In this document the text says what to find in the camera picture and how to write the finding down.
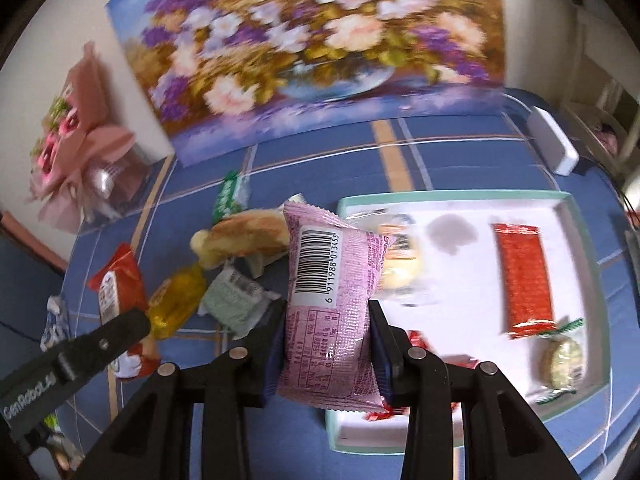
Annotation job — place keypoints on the colourful clutter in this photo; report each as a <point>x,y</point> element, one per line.
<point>62,440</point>

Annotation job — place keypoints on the brown bread packet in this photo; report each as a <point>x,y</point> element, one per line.
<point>250,235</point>

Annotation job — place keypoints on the crumpled blue and white wrapper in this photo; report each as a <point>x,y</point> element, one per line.
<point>55,325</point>

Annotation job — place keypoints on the blue plaid cloth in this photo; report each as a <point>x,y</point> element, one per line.
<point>450,160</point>

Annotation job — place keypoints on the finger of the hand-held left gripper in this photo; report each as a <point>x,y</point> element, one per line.
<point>115,332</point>

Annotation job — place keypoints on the pale green snack packet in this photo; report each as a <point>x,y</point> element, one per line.
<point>230,302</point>

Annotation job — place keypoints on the flower painting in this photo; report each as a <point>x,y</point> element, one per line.
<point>300,60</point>

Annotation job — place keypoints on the yellow snack packet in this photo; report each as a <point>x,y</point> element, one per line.
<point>175,295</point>

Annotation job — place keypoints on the red and white snack packet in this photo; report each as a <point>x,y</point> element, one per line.
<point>115,285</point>

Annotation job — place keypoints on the clear packet with white cake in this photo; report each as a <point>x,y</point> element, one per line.
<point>400,265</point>

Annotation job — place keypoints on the clear green-edged cookie packet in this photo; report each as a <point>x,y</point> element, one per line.
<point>562,365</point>

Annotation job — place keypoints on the white tray with teal rim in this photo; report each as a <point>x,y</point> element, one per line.
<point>465,285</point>

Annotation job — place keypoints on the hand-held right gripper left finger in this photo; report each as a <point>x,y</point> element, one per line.
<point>275,360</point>

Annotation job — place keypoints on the pink flower bouquet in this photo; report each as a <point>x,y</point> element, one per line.
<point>85,155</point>

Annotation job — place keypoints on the pink snack packet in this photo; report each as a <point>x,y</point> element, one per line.
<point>330,280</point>

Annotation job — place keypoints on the white furniture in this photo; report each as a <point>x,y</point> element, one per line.
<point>607,110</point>

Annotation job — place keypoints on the red wafer packet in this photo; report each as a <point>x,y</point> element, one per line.
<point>525,280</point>

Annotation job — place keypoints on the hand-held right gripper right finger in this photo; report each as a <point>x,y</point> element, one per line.
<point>382,365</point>

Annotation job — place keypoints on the cream snack packet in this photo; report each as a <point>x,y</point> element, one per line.
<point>202,247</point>

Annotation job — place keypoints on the white device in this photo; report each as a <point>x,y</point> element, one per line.
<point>550,140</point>

